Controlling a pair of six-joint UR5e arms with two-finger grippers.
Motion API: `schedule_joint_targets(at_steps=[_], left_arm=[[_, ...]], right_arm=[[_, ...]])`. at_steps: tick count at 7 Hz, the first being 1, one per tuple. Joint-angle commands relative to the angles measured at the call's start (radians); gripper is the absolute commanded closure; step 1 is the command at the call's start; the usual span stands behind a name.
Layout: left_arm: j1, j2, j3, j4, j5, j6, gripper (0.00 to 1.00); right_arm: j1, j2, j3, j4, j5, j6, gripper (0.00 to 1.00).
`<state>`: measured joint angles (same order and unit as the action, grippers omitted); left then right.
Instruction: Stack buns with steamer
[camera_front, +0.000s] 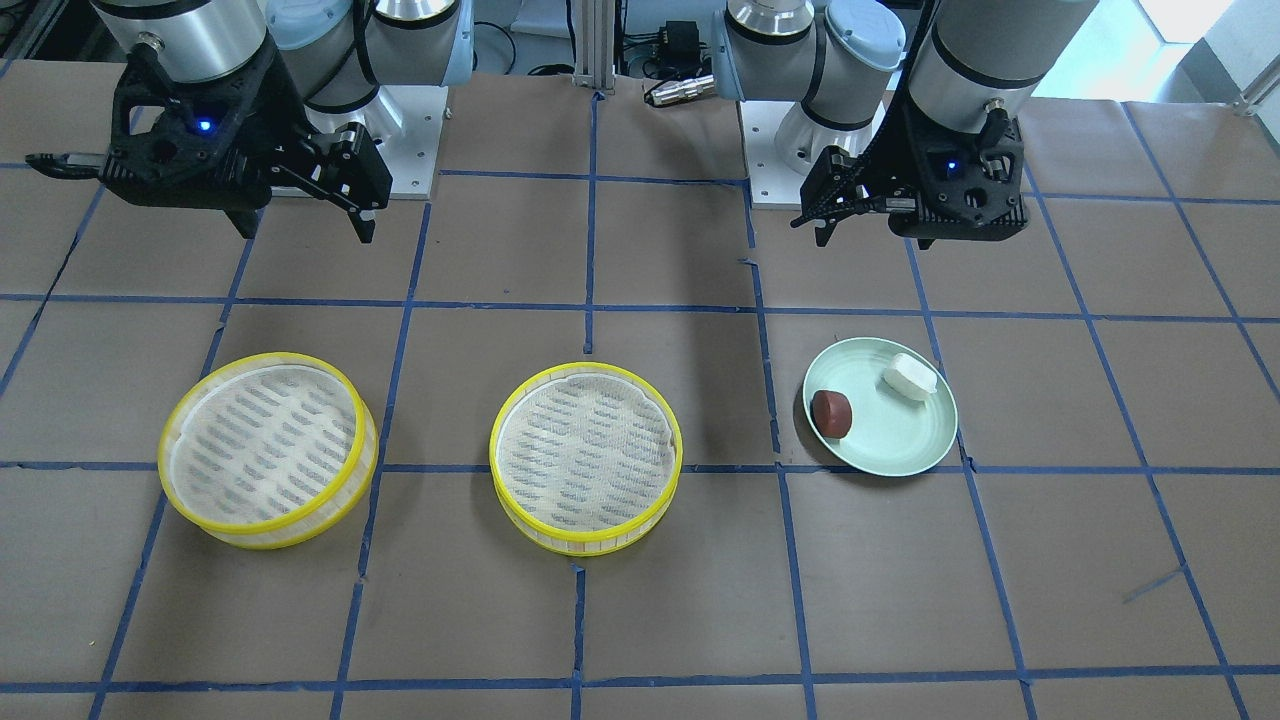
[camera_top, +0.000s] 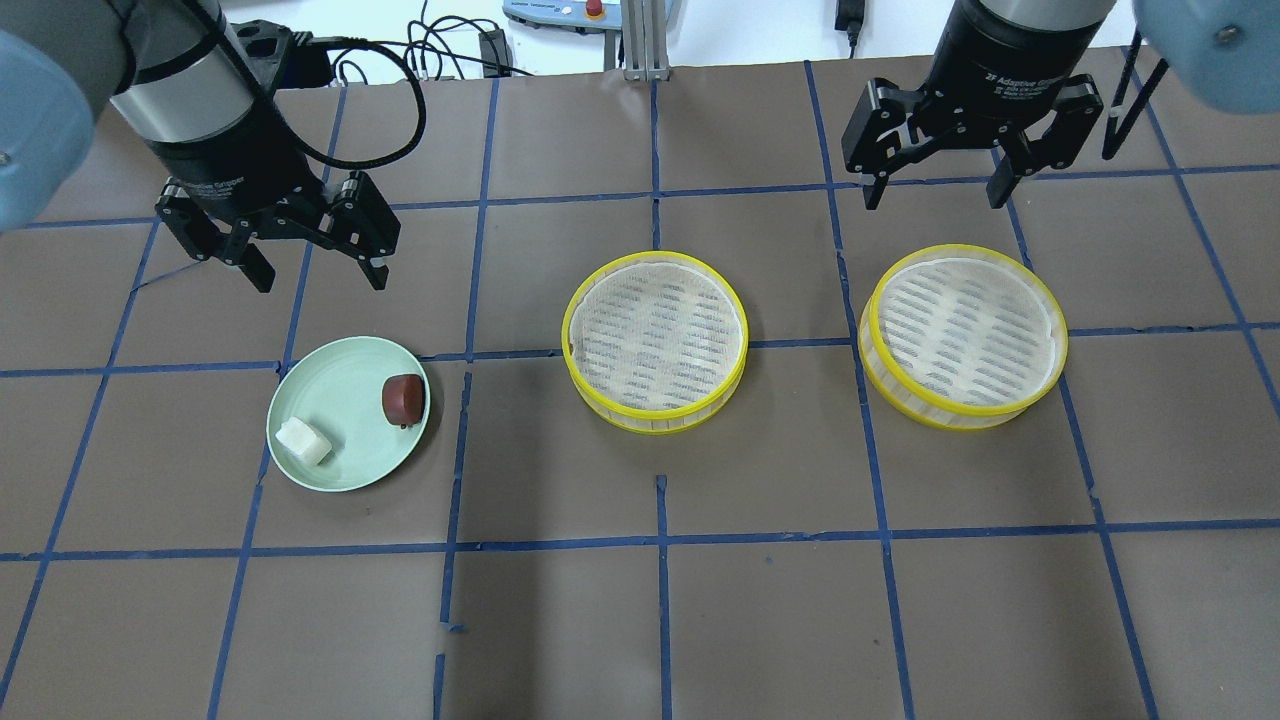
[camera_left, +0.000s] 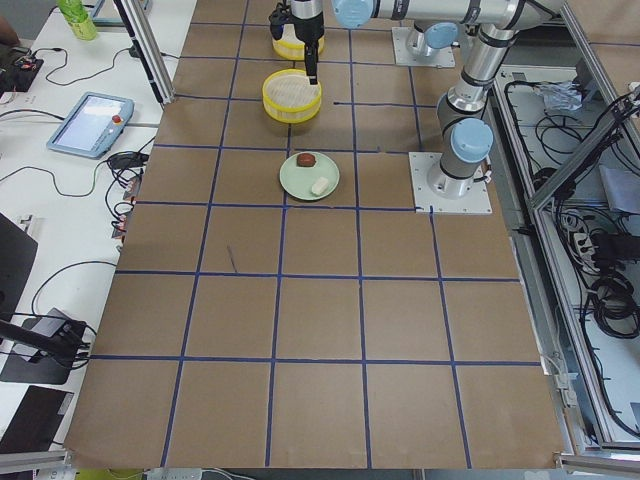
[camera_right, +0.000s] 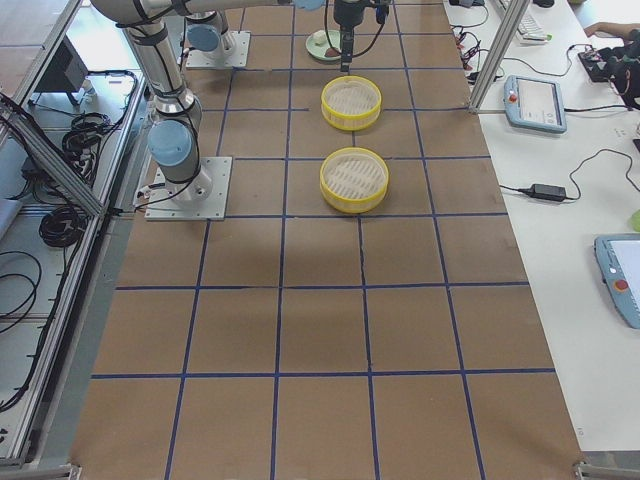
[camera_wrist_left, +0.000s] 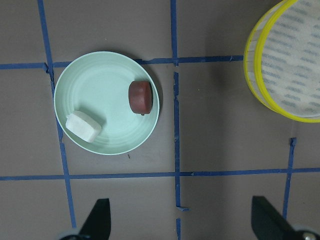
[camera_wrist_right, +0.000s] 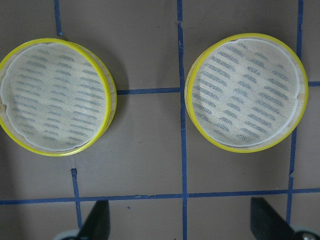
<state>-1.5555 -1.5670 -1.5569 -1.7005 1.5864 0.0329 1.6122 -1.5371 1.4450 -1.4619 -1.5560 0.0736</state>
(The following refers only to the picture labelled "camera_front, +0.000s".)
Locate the brown steamed bun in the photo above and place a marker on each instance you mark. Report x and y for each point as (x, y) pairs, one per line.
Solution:
(831, 414)

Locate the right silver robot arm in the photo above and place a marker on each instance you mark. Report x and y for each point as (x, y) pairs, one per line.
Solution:
(339, 53)

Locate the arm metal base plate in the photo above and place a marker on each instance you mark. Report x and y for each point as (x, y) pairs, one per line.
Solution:
(781, 142)
(407, 124)

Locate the silver cylindrical connector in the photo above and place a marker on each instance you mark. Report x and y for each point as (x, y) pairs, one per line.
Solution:
(672, 92)

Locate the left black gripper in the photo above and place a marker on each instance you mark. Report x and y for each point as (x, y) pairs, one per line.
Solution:
(900, 150)

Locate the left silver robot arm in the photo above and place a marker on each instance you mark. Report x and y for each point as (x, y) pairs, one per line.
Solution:
(838, 60)

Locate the aluminium frame post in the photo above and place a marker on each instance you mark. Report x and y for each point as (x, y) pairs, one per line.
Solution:
(594, 35)

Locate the white steamed bun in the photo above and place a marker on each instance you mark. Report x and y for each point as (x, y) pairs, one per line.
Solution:
(911, 377)

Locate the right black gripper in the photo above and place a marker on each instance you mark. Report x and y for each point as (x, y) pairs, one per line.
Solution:
(262, 125)

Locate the light green plate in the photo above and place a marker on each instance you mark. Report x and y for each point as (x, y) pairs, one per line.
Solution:
(891, 436)

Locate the black power adapter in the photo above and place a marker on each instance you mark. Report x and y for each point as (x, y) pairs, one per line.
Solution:
(678, 49)

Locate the yellow steamer basket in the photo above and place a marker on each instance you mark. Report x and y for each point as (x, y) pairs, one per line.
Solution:
(585, 458)
(268, 451)

